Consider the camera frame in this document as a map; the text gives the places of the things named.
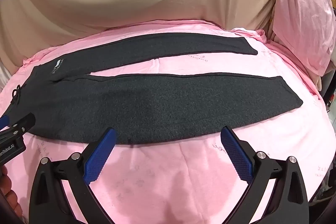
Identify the dark grey pants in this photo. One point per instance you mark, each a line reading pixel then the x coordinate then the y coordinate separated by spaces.
pixel 157 103

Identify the pink pillow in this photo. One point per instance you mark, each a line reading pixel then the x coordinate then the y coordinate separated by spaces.
pixel 302 16

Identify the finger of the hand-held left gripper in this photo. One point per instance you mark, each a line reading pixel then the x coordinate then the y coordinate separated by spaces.
pixel 22 123
pixel 4 121

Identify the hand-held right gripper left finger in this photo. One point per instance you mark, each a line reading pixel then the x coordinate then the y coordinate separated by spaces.
pixel 101 155

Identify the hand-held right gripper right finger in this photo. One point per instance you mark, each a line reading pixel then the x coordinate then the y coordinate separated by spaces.
pixel 236 155

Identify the person's left hand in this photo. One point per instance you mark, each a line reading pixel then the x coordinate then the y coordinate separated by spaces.
pixel 11 196

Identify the pink printed bed sheet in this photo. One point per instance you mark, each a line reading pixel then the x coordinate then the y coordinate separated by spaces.
pixel 183 174

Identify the white satin cloth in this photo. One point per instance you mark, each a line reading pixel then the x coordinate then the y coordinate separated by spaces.
pixel 4 77

